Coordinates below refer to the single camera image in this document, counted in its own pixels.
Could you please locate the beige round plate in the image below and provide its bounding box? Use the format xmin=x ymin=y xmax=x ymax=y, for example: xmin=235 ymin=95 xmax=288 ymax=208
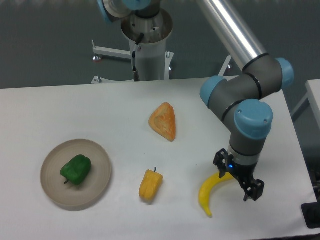
xmin=40 ymin=139 xmax=112 ymax=211

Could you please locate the yellow banana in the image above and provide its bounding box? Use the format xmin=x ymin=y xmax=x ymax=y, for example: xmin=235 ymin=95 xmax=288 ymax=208
xmin=198 ymin=172 xmax=234 ymax=218

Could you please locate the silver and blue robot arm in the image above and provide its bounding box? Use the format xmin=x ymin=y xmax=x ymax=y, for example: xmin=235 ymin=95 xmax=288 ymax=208
xmin=97 ymin=0 xmax=295 ymax=200

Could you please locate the black device at table edge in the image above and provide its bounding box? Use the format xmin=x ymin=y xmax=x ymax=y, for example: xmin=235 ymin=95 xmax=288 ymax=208
xmin=301 ymin=202 xmax=320 ymax=229

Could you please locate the orange triangular bread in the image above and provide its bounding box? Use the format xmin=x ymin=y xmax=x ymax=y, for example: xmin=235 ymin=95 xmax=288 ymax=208
xmin=148 ymin=102 xmax=176 ymax=142

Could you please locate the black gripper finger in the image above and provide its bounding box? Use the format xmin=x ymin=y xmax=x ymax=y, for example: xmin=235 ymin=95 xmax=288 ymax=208
xmin=213 ymin=148 xmax=234 ymax=178
xmin=243 ymin=178 xmax=265 ymax=202

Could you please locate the yellow bell pepper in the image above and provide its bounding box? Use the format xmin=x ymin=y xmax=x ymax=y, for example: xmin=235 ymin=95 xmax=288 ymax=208
xmin=139 ymin=167 xmax=164 ymax=202

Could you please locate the white side table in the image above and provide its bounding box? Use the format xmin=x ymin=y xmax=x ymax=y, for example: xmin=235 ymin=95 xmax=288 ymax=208
xmin=306 ymin=79 xmax=320 ymax=122

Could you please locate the black cable on pedestal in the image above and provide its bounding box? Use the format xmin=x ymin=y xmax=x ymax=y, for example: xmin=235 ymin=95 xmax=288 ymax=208
xmin=131 ymin=32 xmax=145 ymax=82

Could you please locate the green bell pepper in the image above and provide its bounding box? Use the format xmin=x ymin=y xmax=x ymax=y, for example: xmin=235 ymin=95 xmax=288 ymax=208
xmin=60 ymin=154 xmax=92 ymax=186

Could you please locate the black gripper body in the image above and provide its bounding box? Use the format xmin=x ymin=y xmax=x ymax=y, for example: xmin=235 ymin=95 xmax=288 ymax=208
xmin=226 ymin=154 xmax=258 ymax=185

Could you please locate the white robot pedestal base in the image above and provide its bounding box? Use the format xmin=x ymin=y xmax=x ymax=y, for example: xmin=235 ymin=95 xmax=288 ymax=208
xmin=92 ymin=9 xmax=174 ymax=82

